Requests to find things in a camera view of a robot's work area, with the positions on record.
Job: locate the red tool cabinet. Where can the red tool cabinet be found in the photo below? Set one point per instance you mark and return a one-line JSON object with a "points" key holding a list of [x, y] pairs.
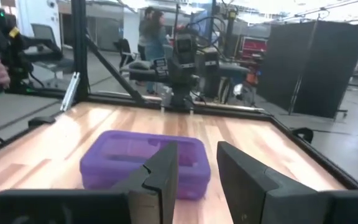
{"points": [[253, 46]]}

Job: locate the person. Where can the person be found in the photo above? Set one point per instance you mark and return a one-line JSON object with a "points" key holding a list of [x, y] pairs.
{"points": [[157, 40], [145, 31]]}

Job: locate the black frame clamp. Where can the black frame clamp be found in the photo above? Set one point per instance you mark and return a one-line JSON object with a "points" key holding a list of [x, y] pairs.
{"points": [[40, 120]]}

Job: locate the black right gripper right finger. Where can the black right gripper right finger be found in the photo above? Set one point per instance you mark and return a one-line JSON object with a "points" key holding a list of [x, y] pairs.
{"points": [[247, 186]]}

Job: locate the purple translucent pencil box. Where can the purple translucent pencil box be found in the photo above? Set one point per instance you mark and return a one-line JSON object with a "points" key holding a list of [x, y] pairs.
{"points": [[120, 158]]}

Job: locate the grey office chair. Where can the grey office chair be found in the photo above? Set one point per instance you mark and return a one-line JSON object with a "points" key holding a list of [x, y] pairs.
{"points": [[47, 34]]}

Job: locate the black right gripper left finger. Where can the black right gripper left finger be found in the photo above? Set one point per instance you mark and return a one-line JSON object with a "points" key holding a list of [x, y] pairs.
{"points": [[163, 177]]}

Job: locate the black partition screen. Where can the black partition screen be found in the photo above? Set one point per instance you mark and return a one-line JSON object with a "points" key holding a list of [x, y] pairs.
{"points": [[306, 62]]}

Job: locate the silver metal bracket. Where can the silver metal bracket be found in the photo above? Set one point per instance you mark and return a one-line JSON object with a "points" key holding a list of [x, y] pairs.
{"points": [[70, 91]]}

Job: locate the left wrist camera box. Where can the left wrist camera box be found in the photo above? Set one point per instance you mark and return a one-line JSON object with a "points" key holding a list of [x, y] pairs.
{"points": [[184, 43]]}

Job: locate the black aluminium table frame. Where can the black aluminium table frame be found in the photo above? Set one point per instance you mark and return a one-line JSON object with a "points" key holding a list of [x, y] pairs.
{"points": [[79, 46]]}

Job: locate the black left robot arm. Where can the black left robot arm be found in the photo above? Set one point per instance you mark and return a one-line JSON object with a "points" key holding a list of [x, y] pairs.
{"points": [[182, 96]]}

